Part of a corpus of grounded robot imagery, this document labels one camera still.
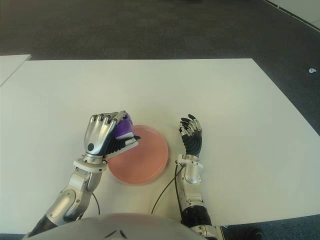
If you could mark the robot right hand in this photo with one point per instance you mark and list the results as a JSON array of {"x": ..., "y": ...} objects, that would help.
[{"x": 193, "y": 143}]

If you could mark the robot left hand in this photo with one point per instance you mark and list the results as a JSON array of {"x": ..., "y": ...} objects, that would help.
[{"x": 98, "y": 136}]

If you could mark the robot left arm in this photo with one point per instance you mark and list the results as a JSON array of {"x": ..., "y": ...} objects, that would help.
[{"x": 72, "y": 197}]

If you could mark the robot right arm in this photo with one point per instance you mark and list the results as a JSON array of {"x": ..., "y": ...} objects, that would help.
[{"x": 191, "y": 175}]

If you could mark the pink round plate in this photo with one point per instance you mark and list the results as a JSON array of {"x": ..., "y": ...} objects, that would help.
[{"x": 147, "y": 160}]

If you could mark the grey robot torso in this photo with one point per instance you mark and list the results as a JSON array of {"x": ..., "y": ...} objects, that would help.
[{"x": 112, "y": 228}]

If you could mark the black shoe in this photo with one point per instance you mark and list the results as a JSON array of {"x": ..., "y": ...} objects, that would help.
[{"x": 252, "y": 233}]

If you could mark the white side table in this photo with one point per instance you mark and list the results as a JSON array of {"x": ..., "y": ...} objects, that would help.
[{"x": 10, "y": 66}]

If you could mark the small white floor object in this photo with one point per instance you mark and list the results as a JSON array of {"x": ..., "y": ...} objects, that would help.
[{"x": 311, "y": 70}]

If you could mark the white floor edge strip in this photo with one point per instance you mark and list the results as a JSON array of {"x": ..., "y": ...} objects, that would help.
[{"x": 307, "y": 10}]

